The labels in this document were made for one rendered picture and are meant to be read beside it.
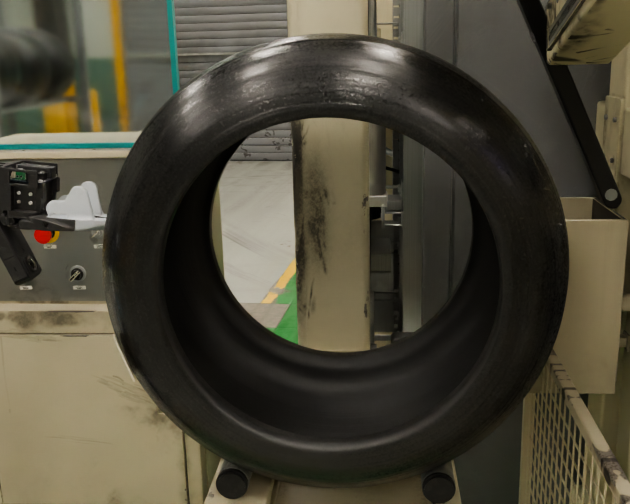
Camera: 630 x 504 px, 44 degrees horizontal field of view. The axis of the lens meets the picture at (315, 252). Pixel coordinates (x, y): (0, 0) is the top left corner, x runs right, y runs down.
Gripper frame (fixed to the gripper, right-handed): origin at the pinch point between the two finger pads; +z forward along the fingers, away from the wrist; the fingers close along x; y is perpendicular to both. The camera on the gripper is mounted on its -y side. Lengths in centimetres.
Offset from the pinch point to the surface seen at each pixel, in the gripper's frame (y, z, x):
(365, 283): -12.9, 36.3, 28.6
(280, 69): 23.5, 23.2, -11.2
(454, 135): 18.3, 43.6, -12.4
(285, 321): -126, -1, 305
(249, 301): -129, -26, 340
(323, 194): 2.0, 27.5, 28.5
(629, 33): 32, 67, 8
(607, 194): 8, 72, 22
